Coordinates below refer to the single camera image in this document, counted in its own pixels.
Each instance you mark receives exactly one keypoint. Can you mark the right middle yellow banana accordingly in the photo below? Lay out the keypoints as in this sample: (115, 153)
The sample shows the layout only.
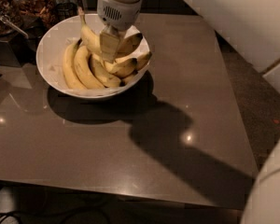
(122, 69)

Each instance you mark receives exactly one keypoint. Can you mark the curved yellow banana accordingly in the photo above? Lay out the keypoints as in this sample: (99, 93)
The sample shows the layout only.
(92, 41)

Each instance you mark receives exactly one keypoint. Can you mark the lower middle yellow banana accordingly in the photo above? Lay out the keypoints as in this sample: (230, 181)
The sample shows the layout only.
(107, 79)

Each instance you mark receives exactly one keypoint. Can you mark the far left yellow banana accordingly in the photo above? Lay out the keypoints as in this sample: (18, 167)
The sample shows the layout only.
(69, 72)

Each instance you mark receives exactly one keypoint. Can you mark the white bowl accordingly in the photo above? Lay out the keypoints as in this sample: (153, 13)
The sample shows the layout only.
(53, 47)

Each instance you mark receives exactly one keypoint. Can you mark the dark wire basket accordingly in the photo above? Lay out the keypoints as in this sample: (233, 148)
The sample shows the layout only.
(66, 10)

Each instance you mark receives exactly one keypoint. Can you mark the far right yellow banana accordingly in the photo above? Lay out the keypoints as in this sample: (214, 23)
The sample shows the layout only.
(140, 61)

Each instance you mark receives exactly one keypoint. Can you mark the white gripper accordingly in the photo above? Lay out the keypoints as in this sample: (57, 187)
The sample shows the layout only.
(120, 13)

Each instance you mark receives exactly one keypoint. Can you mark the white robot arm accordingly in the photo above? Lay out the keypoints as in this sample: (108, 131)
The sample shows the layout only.
(252, 28)

